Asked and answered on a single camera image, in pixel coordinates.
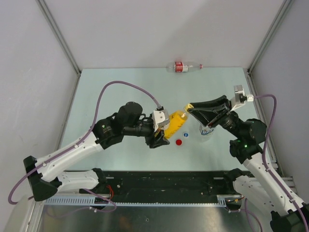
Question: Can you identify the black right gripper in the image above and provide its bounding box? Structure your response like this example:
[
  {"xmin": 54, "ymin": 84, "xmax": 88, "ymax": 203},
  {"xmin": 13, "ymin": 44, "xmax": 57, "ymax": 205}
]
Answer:
[{"xmin": 187, "ymin": 94, "xmax": 242, "ymax": 139}]

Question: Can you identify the blue-label clear drink bottle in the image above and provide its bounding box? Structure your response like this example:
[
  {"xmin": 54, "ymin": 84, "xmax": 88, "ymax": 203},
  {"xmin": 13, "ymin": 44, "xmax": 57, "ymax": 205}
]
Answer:
[{"xmin": 198, "ymin": 124, "xmax": 215, "ymax": 142}]

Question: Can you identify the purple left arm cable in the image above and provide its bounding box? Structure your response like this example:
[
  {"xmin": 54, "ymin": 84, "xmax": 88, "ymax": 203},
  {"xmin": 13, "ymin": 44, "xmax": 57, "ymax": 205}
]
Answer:
[{"xmin": 8, "ymin": 81, "xmax": 164, "ymax": 205}]

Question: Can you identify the pale yellow bottle cap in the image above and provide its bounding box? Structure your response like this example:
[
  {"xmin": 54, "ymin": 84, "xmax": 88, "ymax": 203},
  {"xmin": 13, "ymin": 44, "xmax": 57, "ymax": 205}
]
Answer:
[{"xmin": 184, "ymin": 103, "xmax": 194, "ymax": 113}]

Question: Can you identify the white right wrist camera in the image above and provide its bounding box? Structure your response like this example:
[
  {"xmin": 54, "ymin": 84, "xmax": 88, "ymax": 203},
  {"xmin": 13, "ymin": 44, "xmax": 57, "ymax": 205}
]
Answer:
[{"xmin": 230, "ymin": 85, "xmax": 254, "ymax": 111}]

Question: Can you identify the red bottle cap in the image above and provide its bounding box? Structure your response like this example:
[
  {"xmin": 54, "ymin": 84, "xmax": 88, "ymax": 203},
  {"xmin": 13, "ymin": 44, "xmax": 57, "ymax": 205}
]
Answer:
[{"xmin": 175, "ymin": 139, "xmax": 183, "ymax": 146}]

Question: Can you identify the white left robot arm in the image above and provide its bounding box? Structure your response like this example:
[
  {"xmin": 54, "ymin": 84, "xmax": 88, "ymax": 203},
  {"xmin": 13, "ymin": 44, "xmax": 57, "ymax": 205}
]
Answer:
[{"xmin": 24, "ymin": 102, "xmax": 169, "ymax": 202}]

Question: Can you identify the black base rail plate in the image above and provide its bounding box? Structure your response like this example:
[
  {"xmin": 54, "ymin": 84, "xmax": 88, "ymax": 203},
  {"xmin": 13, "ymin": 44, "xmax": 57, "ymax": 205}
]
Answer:
[{"xmin": 92, "ymin": 168, "xmax": 253, "ymax": 203}]

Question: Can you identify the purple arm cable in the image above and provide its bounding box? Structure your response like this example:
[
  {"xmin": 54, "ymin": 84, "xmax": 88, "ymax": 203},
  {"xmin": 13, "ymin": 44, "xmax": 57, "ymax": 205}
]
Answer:
[
  {"xmin": 253, "ymin": 94, "xmax": 309, "ymax": 232},
  {"xmin": 8, "ymin": 81, "xmax": 164, "ymax": 205}
]

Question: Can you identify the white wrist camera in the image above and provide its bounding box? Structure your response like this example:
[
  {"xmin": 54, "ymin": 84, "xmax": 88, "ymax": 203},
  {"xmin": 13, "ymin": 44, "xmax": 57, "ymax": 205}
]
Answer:
[
  {"xmin": 152, "ymin": 109, "xmax": 170, "ymax": 131},
  {"xmin": 230, "ymin": 85, "xmax": 254, "ymax": 111}
]

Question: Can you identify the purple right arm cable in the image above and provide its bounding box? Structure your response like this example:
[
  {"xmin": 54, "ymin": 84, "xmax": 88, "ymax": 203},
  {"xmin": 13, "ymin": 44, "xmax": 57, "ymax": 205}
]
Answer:
[{"xmin": 253, "ymin": 94, "xmax": 309, "ymax": 232}]

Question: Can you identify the yellow juice bottle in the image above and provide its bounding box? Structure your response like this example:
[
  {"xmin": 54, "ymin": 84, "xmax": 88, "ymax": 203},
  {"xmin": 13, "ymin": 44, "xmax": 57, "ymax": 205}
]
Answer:
[{"xmin": 164, "ymin": 110, "xmax": 188, "ymax": 139}]

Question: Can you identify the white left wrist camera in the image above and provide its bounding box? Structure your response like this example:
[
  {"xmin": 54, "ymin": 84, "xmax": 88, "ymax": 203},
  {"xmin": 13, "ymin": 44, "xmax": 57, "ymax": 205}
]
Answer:
[{"xmin": 152, "ymin": 109, "xmax": 170, "ymax": 131}]

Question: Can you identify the grey slotted cable duct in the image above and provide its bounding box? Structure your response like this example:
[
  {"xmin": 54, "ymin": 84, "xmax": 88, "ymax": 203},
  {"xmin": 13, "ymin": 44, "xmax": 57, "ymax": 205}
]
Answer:
[{"xmin": 44, "ymin": 195, "xmax": 226, "ymax": 207}]

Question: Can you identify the clear red-label water bottle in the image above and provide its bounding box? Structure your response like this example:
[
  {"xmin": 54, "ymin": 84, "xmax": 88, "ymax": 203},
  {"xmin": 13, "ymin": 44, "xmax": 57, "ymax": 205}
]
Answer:
[{"xmin": 166, "ymin": 61, "xmax": 203, "ymax": 73}]

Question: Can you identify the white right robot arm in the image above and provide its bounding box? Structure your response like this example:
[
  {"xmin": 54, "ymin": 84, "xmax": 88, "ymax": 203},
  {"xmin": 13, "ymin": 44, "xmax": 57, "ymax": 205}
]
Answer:
[{"xmin": 185, "ymin": 94, "xmax": 309, "ymax": 232}]

